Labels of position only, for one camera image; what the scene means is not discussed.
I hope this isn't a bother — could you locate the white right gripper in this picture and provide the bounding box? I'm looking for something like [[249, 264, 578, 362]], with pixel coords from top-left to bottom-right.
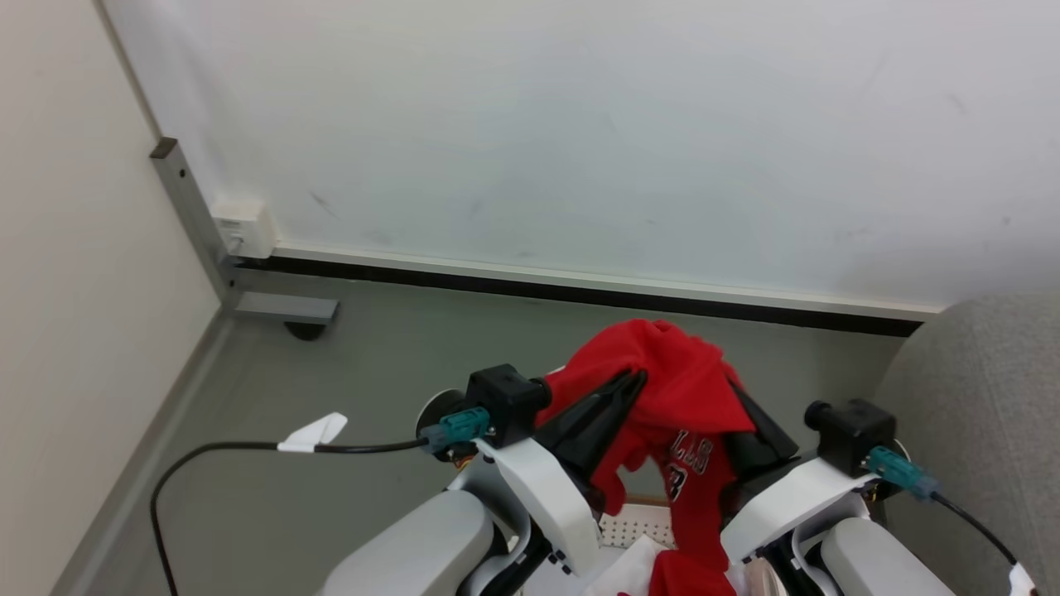
[[719, 377, 879, 565]]

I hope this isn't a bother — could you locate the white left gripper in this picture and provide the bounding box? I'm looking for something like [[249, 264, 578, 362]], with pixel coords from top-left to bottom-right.
[[451, 371, 648, 578]]

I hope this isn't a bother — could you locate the red jersey clothing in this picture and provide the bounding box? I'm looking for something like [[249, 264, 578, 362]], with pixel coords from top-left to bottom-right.
[[534, 319, 756, 596]]

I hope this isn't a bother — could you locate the white perforated laundry basket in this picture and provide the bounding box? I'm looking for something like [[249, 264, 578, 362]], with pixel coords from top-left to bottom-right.
[[596, 495, 788, 596]]

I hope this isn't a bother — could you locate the white and black baseboard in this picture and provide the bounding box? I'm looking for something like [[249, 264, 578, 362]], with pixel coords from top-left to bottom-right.
[[236, 244, 945, 338]]

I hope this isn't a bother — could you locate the white cloth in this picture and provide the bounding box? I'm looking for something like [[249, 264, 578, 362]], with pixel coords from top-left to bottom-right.
[[580, 534, 750, 596]]

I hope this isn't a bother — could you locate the grey fabric sofa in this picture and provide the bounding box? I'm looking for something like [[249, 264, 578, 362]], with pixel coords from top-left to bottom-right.
[[870, 291, 1060, 596]]

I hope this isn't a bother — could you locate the teal left cable connector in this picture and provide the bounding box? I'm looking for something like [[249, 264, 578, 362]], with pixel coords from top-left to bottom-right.
[[418, 406, 491, 453]]

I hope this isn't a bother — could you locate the teal cable connector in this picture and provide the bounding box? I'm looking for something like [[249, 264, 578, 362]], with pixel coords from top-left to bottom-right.
[[418, 406, 491, 453], [865, 445, 941, 500]]

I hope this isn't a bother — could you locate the teal right cable connector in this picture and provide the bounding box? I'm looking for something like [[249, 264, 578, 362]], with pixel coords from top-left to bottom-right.
[[865, 445, 941, 500]]

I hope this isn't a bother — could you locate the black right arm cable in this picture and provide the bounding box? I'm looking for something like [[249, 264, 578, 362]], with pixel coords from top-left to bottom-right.
[[932, 493, 1028, 572]]

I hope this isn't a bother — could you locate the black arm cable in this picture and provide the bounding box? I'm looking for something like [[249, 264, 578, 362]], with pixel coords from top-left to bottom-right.
[[932, 493, 1028, 572], [149, 437, 431, 596]]

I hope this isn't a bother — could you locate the white tag on left cable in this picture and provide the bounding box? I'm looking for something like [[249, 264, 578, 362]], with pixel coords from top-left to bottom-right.
[[277, 412, 349, 454]]

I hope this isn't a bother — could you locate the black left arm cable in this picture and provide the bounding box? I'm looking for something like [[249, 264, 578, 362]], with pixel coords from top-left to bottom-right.
[[149, 437, 431, 596]]

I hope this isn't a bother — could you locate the white wall box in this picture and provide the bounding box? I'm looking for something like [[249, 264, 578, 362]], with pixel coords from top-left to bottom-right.
[[211, 199, 277, 259]]

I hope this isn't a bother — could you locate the grey metal frame post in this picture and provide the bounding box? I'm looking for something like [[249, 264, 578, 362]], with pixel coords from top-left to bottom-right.
[[149, 137, 340, 325]]

